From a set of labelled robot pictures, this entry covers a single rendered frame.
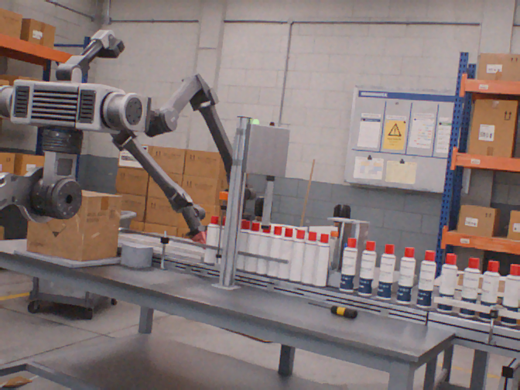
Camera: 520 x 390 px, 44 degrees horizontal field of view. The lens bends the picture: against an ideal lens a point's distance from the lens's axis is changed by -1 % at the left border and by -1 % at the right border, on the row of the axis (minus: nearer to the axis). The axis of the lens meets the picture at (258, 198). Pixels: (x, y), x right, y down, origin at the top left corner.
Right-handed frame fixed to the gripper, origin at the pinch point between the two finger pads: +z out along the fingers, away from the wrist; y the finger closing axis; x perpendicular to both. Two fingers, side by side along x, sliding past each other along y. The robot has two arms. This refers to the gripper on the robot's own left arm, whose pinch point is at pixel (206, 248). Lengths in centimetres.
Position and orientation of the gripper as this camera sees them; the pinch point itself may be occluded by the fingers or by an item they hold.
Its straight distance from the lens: 283.4
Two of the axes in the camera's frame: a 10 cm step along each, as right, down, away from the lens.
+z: 4.7, 8.4, -2.5
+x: -7.2, 5.3, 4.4
